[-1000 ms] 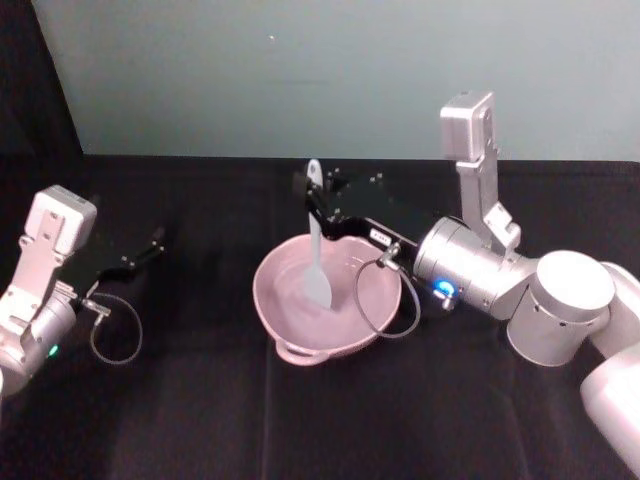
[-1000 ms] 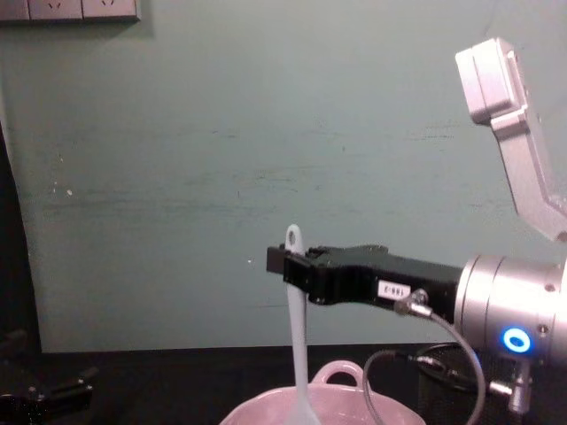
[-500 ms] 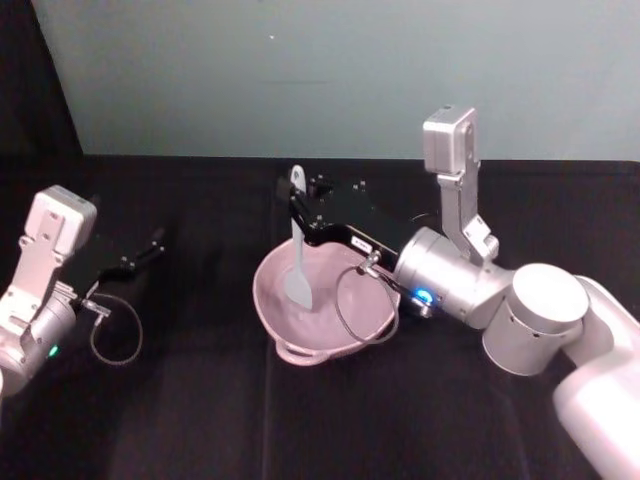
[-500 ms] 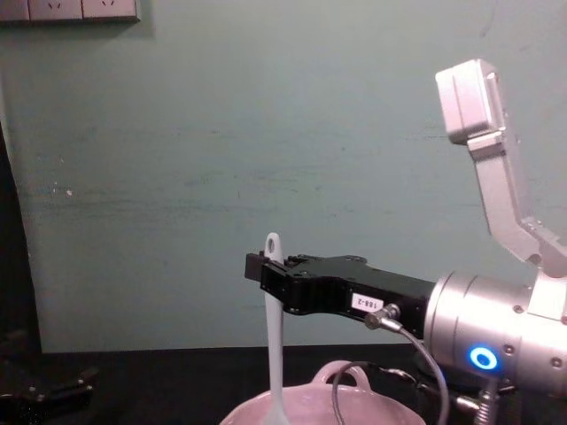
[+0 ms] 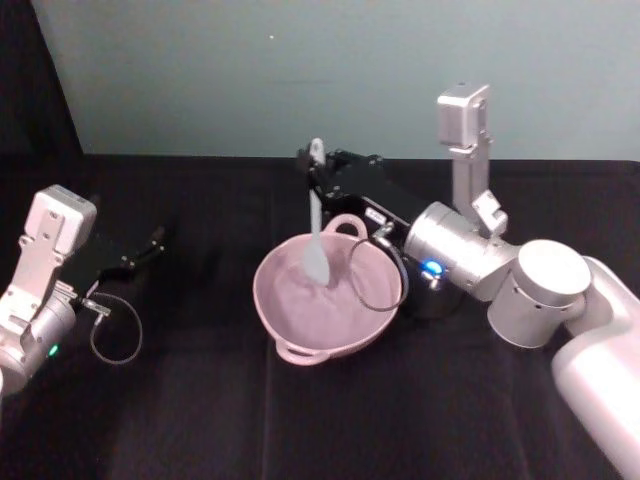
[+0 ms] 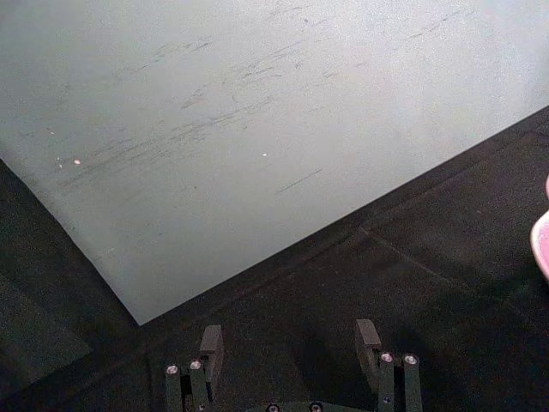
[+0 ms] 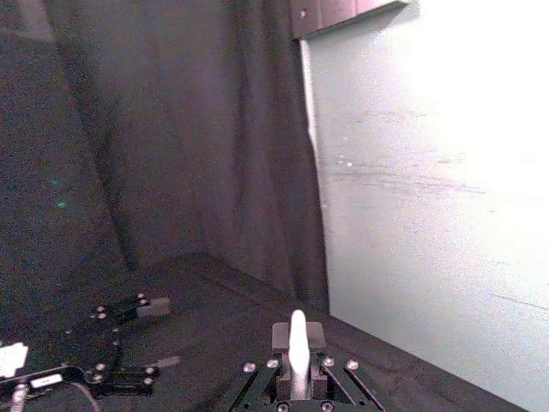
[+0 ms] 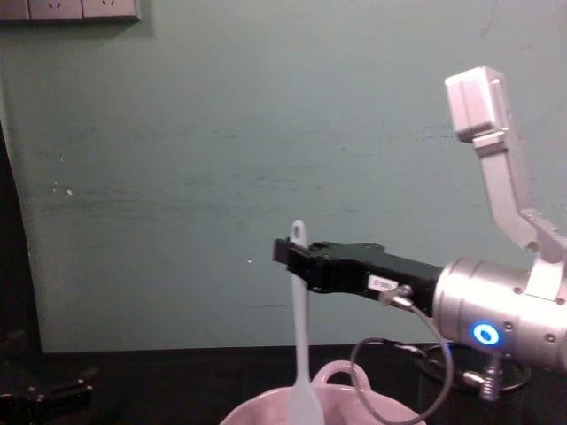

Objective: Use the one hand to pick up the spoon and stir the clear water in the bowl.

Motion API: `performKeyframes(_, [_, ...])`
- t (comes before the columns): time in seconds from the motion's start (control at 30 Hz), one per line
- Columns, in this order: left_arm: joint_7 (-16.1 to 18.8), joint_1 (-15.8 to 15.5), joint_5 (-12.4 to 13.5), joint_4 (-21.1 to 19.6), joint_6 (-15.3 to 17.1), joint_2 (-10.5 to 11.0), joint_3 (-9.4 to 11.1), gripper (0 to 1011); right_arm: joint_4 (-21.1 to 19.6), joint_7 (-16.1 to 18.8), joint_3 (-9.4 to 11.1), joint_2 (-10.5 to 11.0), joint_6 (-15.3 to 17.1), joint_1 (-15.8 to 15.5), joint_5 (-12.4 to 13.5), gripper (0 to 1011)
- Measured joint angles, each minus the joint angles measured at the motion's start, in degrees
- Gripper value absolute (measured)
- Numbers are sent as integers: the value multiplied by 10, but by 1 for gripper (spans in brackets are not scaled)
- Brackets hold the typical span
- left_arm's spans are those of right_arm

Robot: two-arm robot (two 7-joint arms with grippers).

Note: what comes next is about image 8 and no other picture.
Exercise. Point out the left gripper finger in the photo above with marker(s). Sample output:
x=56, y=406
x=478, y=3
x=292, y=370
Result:
x=57, y=391
x=11, y=409

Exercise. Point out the black hanging cloth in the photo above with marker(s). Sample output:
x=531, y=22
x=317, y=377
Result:
x=15, y=248

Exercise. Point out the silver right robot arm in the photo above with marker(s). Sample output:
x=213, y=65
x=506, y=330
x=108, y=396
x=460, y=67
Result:
x=487, y=292

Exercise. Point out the pale translucent silicone spatula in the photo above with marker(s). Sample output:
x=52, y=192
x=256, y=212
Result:
x=302, y=319

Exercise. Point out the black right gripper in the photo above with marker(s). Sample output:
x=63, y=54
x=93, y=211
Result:
x=390, y=272

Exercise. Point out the grey wall socket plate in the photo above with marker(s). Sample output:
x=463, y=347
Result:
x=66, y=10

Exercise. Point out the black table cloth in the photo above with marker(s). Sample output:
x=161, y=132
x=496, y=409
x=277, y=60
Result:
x=199, y=385

